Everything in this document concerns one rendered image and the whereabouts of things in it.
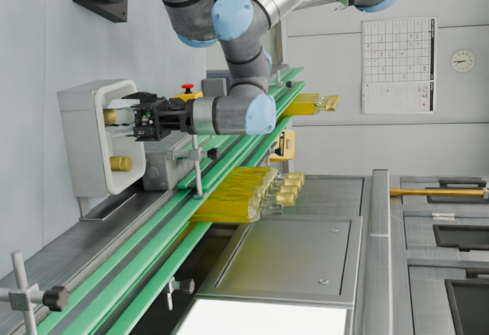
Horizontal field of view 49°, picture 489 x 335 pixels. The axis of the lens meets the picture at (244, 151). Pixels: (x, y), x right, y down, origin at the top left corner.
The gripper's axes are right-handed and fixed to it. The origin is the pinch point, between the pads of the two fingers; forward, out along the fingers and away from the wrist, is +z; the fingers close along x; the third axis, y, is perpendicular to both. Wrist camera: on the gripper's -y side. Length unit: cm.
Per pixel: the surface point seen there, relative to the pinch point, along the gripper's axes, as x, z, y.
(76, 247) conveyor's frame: 20.6, 0.4, 19.0
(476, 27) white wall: 36, -163, -611
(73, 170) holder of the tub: 9.6, 6.5, 6.5
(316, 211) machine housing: 44, -35, -56
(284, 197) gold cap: 26.4, -31.8, -22.2
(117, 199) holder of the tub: 20.7, 4.0, -5.0
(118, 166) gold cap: 12.8, 2.7, -5.6
